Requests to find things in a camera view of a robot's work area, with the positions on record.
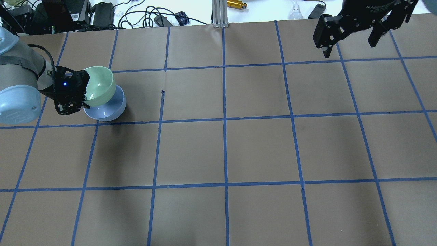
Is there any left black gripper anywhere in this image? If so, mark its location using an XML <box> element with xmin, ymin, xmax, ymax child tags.
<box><xmin>48</xmin><ymin>66</ymin><xmax>90</xmax><ymax>115</ymax></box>

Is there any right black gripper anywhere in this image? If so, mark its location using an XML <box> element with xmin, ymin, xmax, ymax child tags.
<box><xmin>313</xmin><ymin>0</ymin><xmax>418</xmax><ymax>59</ymax></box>

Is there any green bowl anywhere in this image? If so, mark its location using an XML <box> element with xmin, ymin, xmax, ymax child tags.
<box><xmin>83</xmin><ymin>66</ymin><xmax>116</xmax><ymax>107</ymax></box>

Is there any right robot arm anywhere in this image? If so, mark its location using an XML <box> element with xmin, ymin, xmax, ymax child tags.
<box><xmin>313</xmin><ymin>0</ymin><xmax>419</xmax><ymax>59</ymax></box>

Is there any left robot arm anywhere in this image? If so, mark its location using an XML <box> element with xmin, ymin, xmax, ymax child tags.
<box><xmin>0</xmin><ymin>28</ymin><xmax>89</xmax><ymax>125</ymax></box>

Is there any blue bowl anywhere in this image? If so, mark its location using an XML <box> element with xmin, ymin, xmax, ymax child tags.
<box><xmin>83</xmin><ymin>85</ymin><xmax>127</xmax><ymax>122</ymax></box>

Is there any black power adapter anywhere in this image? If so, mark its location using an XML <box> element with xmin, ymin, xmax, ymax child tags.
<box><xmin>307</xmin><ymin>3</ymin><xmax>326</xmax><ymax>19</ymax></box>

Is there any white light bulb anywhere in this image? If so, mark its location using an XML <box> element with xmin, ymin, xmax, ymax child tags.
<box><xmin>289</xmin><ymin>0</ymin><xmax>304</xmax><ymax>20</ymax></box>

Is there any gold cylinder tool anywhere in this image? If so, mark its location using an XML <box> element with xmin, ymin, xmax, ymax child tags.
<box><xmin>227</xmin><ymin>0</ymin><xmax>247</xmax><ymax>10</ymax></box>

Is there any brown paper mat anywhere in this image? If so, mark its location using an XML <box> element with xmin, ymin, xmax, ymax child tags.
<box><xmin>1</xmin><ymin>14</ymin><xmax>437</xmax><ymax>246</ymax></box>

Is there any aluminium frame post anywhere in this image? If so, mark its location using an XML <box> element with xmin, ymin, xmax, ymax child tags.
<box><xmin>212</xmin><ymin>0</ymin><xmax>229</xmax><ymax>28</ymax></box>

